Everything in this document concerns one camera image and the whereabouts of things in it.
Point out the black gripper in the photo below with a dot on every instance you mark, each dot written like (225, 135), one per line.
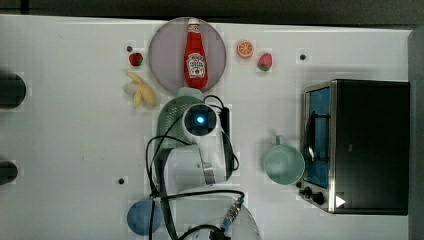
(224, 116)

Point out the green plastic strainer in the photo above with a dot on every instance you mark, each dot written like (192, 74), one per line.
(170, 118)

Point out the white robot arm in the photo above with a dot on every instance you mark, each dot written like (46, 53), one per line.
(207, 159)

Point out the red ketchup bottle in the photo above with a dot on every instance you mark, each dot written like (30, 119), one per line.
(195, 63)

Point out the pink toy strawberry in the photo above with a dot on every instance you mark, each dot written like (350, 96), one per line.
(265, 62)

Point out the toy orange half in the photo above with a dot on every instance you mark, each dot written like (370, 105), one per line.
(245, 49)

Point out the green mug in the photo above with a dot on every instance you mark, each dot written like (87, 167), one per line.
(283, 163)

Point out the grey round plate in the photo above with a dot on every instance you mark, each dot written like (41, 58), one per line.
(166, 54)

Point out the yellow toy banana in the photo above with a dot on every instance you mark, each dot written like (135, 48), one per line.
(140, 91)

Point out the small red toy strawberry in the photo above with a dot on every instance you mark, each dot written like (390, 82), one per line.
(136, 59)

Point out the black toaster oven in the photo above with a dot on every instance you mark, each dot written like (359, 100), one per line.
(356, 144)

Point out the blue plastic cup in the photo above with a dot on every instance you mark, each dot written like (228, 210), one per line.
(144, 217)

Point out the black cylinder post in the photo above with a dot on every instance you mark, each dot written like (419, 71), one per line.
(8, 172)
(12, 90)

